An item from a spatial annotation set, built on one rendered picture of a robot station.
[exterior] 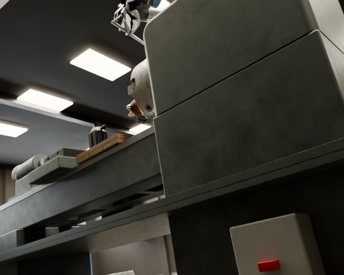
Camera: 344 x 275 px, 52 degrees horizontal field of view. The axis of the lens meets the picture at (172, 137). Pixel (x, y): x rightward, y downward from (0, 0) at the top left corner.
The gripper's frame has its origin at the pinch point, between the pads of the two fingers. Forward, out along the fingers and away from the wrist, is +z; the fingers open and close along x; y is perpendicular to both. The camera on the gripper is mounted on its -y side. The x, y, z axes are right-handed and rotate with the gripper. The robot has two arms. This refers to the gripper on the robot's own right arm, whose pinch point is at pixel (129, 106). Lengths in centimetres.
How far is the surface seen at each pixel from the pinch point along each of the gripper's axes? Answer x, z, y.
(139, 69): 5.5, 10.9, -20.8
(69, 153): -13.6, 14.1, 31.2
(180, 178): -46, 18, -38
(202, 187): -53, 26, -52
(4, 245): -46, 19, 96
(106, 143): -19.7, 14.7, 1.3
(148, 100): -8.9, 9.5, -21.9
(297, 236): -69, 25, -74
